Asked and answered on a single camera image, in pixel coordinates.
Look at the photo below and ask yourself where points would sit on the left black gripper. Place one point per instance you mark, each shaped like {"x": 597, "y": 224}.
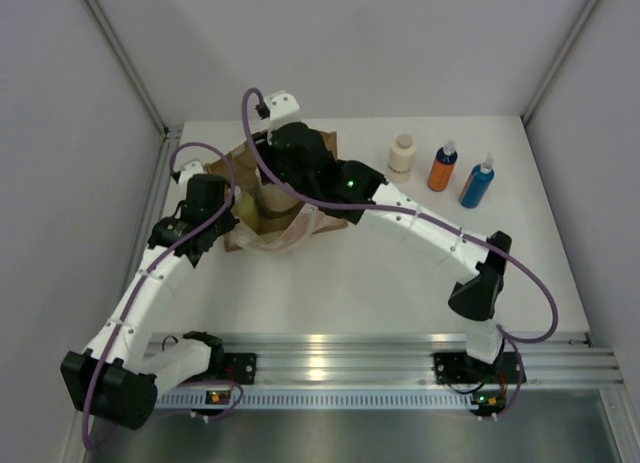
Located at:
{"x": 228, "y": 223}

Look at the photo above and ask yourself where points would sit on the aluminium mounting rail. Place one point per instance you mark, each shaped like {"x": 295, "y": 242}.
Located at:
{"x": 406, "y": 361}

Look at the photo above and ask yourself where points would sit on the blue orange spray bottle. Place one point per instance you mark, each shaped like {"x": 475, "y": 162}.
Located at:
{"x": 442, "y": 167}

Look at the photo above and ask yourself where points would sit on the slotted cable duct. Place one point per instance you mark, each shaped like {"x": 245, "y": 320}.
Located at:
{"x": 290, "y": 399}

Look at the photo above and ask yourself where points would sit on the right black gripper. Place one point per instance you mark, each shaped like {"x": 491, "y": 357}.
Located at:
{"x": 265, "y": 150}

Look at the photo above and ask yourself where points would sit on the yellow-green squeeze bottle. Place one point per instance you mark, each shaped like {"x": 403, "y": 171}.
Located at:
{"x": 246, "y": 210}

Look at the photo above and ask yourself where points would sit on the aluminium frame post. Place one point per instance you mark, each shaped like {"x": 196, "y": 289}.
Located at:
{"x": 578, "y": 26}
{"x": 107, "y": 31}

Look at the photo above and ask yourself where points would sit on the left aluminium frame post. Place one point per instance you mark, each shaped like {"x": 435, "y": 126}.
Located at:
{"x": 107, "y": 31}

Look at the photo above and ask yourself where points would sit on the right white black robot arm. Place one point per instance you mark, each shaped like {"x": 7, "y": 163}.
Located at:
{"x": 363, "y": 196}

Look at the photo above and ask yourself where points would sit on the beige pump bottle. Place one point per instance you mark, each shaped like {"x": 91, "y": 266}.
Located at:
{"x": 274, "y": 202}

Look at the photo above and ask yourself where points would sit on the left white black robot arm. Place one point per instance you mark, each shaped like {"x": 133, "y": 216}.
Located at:
{"x": 112, "y": 378}

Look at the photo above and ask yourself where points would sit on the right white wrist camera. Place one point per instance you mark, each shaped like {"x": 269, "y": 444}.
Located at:
{"x": 278, "y": 109}

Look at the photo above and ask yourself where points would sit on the right aluminium frame post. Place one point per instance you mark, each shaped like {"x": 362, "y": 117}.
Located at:
{"x": 578, "y": 26}

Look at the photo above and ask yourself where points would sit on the dark blue spray bottle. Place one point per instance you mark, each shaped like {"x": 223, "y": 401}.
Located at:
{"x": 478, "y": 182}

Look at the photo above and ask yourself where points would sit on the white round cap bottle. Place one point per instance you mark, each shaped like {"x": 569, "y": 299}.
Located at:
{"x": 401, "y": 158}

